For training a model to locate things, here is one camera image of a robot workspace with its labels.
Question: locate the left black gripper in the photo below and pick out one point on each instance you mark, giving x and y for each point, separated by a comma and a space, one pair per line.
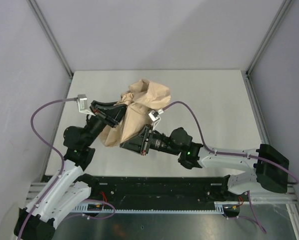
104, 118

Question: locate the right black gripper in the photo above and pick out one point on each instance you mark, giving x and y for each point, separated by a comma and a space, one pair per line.
146, 140

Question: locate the beige folding umbrella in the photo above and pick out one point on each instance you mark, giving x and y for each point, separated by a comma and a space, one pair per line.
142, 97

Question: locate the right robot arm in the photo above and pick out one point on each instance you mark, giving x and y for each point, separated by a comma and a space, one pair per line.
261, 168

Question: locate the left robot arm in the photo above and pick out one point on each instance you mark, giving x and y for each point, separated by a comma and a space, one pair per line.
70, 185

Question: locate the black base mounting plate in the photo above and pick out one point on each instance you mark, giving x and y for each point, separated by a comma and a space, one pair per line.
181, 193

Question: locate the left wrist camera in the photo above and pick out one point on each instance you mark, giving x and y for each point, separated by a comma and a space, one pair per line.
82, 104

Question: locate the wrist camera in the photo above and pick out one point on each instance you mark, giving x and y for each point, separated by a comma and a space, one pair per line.
82, 104
155, 117

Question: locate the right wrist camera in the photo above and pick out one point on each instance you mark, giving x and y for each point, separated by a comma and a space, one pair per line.
155, 117

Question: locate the white slotted cable duct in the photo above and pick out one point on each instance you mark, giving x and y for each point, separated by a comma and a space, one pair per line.
94, 208

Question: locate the left aluminium frame post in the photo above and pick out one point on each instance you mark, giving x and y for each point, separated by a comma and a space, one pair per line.
37, 12

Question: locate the aluminium frame post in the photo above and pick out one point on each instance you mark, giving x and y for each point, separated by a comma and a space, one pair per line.
269, 35
37, 12

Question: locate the right aluminium frame post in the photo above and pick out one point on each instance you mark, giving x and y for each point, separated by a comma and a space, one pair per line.
269, 35

